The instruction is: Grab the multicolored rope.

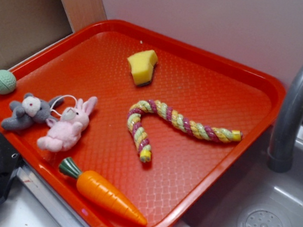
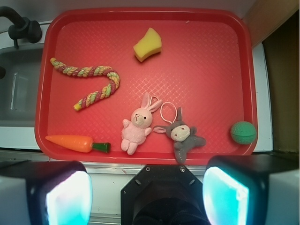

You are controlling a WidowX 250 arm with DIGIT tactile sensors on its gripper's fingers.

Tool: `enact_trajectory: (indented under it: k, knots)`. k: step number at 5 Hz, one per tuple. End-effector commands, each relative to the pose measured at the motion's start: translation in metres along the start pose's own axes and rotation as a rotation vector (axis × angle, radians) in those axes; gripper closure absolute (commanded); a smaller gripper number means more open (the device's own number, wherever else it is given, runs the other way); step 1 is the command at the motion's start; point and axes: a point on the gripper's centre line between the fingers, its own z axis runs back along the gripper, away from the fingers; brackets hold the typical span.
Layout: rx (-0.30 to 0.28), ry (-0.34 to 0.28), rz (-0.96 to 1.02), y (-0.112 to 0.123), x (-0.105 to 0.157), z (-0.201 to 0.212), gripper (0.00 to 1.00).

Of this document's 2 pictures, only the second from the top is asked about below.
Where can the pink plush bunny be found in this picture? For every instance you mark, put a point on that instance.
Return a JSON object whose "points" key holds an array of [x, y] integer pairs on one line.
{"points": [[136, 130]]}

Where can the orange plastic carrot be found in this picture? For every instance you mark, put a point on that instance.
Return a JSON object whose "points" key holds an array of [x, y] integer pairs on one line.
{"points": [[79, 143]]}

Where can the green ball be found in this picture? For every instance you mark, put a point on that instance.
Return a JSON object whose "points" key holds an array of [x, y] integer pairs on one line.
{"points": [[243, 132]]}

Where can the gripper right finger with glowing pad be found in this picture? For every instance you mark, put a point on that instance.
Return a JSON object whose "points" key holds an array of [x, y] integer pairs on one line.
{"points": [[252, 190]]}

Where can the red plastic tray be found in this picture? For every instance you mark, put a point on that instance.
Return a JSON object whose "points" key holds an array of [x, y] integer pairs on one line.
{"points": [[205, 67]]}

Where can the yellow sponge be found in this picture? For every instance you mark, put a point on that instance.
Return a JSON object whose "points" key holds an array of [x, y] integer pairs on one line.
{"points": [[149, 45]]}

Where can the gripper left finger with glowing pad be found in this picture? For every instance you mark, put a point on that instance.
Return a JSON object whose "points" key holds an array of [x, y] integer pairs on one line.
{"points": [[45, 193]]}

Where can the black faucet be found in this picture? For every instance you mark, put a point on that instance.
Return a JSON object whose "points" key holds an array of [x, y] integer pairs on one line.
{"points": [[22, 27]]}

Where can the grey plush bunny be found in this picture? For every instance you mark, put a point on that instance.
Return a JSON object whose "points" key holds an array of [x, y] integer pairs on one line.
{"points": [[184, 137]]}

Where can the grey sink basin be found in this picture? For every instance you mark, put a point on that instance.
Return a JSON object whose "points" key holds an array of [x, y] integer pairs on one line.
{"points": [[19, 78]]}

